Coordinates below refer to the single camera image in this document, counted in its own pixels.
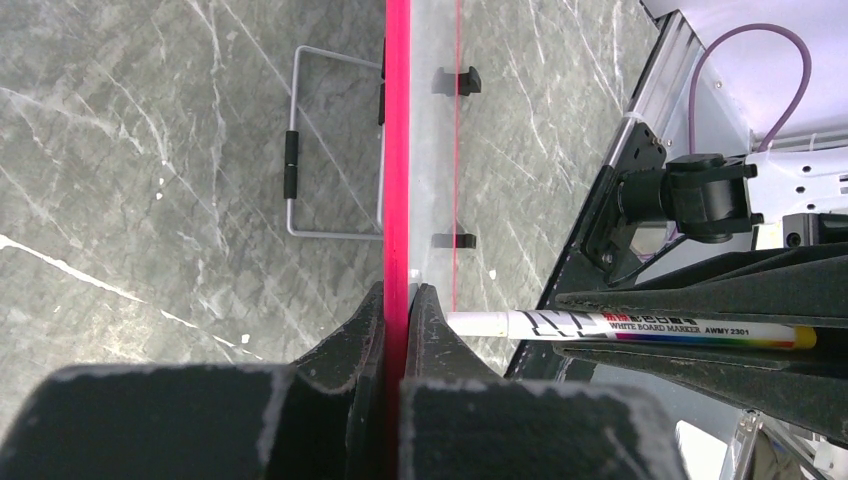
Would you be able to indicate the white whiteboard marker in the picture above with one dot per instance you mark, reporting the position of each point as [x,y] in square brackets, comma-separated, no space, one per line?
[563,326]

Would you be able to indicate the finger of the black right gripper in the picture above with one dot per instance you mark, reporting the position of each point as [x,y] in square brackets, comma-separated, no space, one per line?
[803,283]
[807,389]

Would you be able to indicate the red-framed whiteboard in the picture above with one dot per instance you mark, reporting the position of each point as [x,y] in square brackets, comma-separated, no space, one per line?
[421,179]

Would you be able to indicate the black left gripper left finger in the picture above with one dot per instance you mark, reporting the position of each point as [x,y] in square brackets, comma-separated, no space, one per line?
[318,417]

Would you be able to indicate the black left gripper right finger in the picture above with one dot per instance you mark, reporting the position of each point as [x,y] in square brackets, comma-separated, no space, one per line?
[458,419]

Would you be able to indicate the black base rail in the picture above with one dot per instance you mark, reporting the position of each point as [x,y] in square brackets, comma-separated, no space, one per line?
[597,250]

